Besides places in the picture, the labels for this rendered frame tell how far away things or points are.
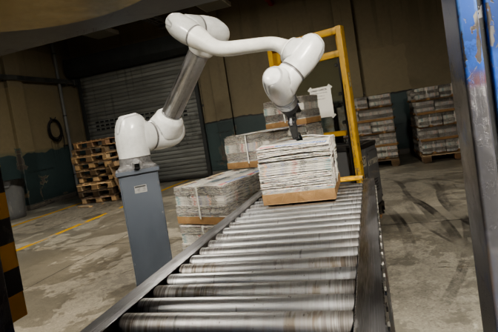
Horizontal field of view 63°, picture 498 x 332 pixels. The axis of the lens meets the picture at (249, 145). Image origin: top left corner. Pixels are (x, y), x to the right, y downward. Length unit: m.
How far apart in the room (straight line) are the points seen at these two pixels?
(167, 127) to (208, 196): 0.47
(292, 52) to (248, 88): 8.02
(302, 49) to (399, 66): 7.71
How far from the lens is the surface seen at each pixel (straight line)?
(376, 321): 0.71
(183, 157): 10.15
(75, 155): 9.06
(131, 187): 2.02
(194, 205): 2.37
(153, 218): 2.04
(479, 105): 0.50
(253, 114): 9.47
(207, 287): 0.93
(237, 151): 2.81
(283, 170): 1.57
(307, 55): 1.49
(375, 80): 9.13
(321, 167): 1.55
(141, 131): 2.04
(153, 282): 1.03
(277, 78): 1.41
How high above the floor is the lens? 1.13
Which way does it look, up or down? 3 degrees down
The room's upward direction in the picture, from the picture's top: 9 degrees counter-clockwise
